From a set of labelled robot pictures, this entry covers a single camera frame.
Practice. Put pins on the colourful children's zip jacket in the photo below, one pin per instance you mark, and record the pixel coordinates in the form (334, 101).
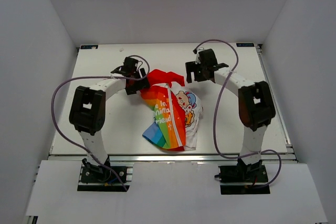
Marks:
(176, 112)

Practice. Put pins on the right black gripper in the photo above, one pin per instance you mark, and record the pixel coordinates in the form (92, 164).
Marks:
(191, 67)

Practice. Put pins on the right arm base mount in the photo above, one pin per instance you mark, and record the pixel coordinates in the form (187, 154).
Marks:
(242, 179)

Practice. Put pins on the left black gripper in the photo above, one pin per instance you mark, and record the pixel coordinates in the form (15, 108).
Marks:
(142, 84)

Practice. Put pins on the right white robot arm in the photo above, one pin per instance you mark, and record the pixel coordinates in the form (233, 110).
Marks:
(256, 108)

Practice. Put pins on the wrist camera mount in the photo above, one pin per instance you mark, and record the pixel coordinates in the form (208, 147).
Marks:
(196, 52)
(120, 70)

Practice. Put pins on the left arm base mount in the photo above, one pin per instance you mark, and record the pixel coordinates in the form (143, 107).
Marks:
(95, 178)

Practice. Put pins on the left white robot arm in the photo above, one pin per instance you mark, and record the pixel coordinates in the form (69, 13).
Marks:
(88, 109)

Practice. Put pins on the aluminium front rail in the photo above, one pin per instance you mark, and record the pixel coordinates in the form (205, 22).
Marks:
(286, 157)

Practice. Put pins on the left blue corner label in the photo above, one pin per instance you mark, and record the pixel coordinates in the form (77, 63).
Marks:
(88, 47)

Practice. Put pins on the blue corner label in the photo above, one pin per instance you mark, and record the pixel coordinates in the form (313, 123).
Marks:
(88, 47)
(245, 44)

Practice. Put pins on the right blue corner label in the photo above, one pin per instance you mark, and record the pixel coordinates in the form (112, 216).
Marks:
(245, 44)

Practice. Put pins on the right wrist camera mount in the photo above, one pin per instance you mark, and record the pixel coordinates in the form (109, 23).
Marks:
(196, 52)

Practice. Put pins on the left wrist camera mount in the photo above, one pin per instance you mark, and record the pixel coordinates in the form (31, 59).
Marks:
(120, 70)

